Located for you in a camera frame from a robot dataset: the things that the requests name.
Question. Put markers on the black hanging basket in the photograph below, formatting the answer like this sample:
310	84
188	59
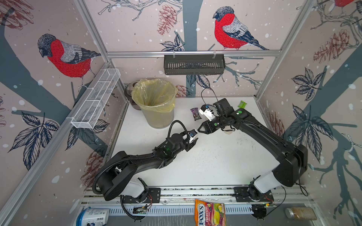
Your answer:
205	64

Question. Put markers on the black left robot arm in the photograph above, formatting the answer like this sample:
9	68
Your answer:
114	177

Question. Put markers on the bin with yellow bag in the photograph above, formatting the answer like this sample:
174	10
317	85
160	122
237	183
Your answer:
156	99

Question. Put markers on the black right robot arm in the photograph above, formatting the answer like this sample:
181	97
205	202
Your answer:
292	159

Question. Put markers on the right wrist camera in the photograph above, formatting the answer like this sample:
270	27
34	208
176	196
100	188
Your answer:
220	108

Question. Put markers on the grey metal bowl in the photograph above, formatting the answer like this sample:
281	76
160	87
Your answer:
128	93

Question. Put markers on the grain-filled jar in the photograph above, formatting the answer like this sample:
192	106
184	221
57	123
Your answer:
300	213

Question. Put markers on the white wire shelf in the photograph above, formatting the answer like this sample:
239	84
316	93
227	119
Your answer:
92	107

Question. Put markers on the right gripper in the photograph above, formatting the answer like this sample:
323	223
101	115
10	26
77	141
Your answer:
206	125

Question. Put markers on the Fox's candy bag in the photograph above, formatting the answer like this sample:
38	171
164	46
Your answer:
209	213

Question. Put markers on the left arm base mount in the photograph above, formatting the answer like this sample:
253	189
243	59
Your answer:
149	195

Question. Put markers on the green snack packet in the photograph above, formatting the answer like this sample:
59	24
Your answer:
242	104

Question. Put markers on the white blue-lid container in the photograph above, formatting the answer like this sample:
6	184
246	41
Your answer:
93	217

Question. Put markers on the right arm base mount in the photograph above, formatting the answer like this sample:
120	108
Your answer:
247	194

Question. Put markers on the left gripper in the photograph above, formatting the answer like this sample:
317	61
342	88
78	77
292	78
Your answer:
191	145

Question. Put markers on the purple candy packet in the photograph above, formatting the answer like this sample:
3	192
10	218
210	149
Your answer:
195	114

